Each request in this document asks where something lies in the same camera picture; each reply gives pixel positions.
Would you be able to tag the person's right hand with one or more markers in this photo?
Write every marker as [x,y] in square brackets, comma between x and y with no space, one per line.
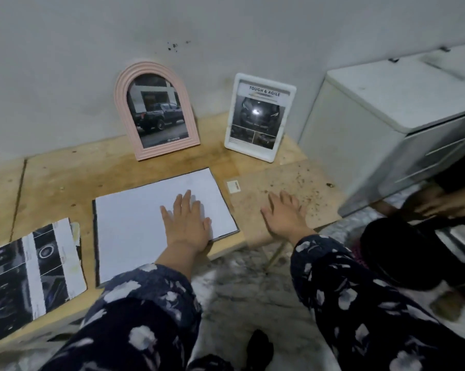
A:
[286,220]

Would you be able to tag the person's left hand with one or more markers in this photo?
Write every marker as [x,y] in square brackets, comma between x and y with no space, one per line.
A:
[188,227]

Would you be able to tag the brown speckled backing board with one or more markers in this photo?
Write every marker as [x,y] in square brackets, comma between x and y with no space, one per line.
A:
[294,177]

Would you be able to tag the grey picture frame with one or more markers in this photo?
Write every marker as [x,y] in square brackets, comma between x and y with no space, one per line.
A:
[95,243]

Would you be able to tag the white picture frame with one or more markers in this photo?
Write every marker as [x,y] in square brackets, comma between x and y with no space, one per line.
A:
[255,112]

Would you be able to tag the pink arched picture frame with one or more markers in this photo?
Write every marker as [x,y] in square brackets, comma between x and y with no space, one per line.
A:
[155,67]

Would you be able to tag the arched car dashboard print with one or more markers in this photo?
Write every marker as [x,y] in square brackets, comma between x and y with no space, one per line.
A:
[23,274]

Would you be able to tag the person's right forearm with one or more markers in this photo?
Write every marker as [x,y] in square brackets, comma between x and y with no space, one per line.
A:
[371,316]

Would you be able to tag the person's left forearm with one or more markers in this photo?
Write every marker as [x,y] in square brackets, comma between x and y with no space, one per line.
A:
[139,324]

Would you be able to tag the person's right foot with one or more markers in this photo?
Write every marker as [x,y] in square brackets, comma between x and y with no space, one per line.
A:
[259,349]

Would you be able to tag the person's dark floral dress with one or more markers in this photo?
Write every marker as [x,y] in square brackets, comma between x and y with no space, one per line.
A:
[209,365]

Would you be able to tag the white cabinet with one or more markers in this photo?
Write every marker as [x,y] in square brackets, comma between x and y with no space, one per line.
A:
[371,123]

